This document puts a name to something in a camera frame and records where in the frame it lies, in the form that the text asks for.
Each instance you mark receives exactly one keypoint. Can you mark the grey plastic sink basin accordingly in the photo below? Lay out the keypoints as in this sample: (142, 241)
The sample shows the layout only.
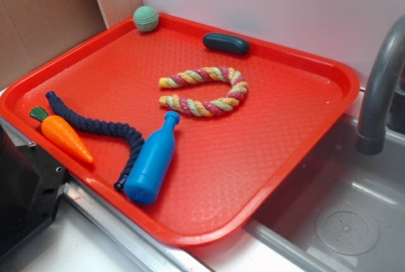
(339, 210)

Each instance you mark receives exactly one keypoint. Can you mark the blue plastic toy bottle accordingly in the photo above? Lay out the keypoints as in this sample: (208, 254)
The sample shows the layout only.
(146, 178)

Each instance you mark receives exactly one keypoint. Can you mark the green textured ball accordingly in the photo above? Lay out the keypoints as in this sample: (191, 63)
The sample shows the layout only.
(146, 18)

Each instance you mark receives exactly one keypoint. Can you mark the brown cardboard panel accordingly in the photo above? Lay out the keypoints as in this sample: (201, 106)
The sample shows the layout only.
(34, 32)

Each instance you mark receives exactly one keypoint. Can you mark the orange toy carrot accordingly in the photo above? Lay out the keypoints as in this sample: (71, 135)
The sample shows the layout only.
(61, 134)

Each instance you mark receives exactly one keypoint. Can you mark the grey toy faucet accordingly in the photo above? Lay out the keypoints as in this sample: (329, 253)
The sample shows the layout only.
(383, 102)

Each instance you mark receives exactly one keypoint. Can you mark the dark teal oblong toy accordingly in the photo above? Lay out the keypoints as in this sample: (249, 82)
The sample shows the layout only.
(226, 43)

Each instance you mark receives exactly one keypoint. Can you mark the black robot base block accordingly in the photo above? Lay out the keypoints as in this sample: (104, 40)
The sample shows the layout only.
(31, 186)

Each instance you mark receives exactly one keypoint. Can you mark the red plastic tray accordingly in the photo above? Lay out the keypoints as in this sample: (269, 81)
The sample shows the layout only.
(224, 167)

